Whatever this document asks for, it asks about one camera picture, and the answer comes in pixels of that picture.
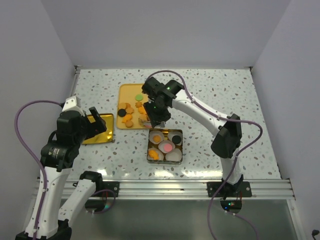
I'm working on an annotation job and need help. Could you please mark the square cookie tin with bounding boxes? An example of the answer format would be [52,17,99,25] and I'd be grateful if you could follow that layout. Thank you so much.
[146,128,183,165]

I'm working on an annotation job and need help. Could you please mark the right black mounting bracket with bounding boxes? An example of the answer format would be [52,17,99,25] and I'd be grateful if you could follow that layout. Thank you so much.
[206,181,253,200]

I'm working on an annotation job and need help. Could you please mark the orange fish cookie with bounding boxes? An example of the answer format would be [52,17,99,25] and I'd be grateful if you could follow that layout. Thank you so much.
[122,114,133,123]
[148,149,160,160]
[138,106,147,115]

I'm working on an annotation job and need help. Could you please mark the green round cookie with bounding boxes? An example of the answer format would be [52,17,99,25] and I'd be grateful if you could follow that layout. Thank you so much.
[135,94,144,101]

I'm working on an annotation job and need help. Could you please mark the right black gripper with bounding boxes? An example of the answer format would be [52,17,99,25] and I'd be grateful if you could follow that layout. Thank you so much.
[144,98,172,128]

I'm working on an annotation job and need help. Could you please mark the left black mounting bracket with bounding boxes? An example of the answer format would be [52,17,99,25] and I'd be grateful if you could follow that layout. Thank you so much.
[98,181,120,200]

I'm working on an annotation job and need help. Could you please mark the yellow plastic tray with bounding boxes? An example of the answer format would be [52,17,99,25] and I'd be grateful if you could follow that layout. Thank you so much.
[116,83,148,130]

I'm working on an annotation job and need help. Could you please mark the black sandwich cookie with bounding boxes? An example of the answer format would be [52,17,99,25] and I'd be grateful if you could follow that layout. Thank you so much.
[117,108,127,118]
[171,135,182,145]

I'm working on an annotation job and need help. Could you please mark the round tan biscuit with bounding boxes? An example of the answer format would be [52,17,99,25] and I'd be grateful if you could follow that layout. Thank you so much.
[138,114,148,126]

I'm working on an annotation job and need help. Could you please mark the gold tin lid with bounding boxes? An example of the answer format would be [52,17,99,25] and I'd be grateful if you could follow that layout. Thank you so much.
[82,113,114,145]

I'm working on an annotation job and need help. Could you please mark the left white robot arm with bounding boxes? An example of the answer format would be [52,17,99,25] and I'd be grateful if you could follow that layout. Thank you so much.
[15,96,107,240]

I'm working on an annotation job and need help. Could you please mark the pink round cookie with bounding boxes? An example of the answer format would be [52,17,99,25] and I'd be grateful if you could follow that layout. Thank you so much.
[163,143,173,153]

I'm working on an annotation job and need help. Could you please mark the metal serving tongs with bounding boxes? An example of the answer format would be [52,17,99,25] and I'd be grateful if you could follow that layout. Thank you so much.
[138,118,166,129]

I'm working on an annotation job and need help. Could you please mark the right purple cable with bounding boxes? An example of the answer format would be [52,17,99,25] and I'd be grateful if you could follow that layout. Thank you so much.
[144,70,264,240]

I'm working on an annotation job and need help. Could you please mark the aluminium frame rail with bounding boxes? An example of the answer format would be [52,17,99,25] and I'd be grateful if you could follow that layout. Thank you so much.
[59,178,293,201]

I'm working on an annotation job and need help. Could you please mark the orange swirl cookie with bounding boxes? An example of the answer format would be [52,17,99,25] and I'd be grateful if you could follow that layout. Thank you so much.
[150,134,163,144]

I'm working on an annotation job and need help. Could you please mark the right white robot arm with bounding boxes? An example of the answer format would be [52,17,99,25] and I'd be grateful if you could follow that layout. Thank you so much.
[141,77,243,197]

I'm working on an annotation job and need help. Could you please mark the black mounting bracket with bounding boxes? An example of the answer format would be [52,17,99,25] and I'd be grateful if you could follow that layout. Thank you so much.
[98,181,120,200]
[206,181,253,200]

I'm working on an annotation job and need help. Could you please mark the white paper cup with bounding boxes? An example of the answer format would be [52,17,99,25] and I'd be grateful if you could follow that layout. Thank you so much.
[165,148,183,162]
[158,140,176,154]
[167,131,183,146]
[147,148,165,161]
[148,130,165,146]

